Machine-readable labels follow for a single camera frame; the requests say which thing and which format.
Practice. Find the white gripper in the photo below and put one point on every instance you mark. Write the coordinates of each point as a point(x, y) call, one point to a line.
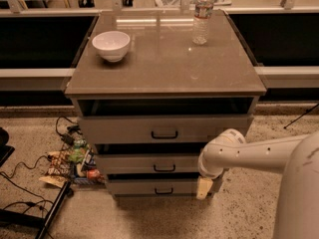
point(208, 167)

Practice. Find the grey drawer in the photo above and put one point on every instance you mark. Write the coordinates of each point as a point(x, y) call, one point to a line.
point(156, 187)
point(157, 129)
point(146, 163)

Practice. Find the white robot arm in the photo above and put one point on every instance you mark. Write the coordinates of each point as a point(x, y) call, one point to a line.
point(296, 158)

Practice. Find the grey top drawer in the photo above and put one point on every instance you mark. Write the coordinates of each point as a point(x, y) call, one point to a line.
point(157, 129)

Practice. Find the grey bottom drawer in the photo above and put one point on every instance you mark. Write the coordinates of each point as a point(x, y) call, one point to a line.
point(156, 187)

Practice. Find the grey drawer cabinet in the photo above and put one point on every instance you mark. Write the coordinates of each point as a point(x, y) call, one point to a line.
point(164, 74)

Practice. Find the pile of snack bags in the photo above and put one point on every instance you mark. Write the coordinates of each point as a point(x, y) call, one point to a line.
point(73, 164)

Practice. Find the black tripod leg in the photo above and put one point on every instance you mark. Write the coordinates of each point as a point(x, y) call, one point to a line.
point(308, 111)

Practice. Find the white ceramic bowl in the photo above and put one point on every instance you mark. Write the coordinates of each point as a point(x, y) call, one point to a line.
point(112, 45)

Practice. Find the clear plastic water bottle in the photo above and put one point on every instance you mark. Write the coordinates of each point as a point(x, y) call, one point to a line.
point(202, 13)

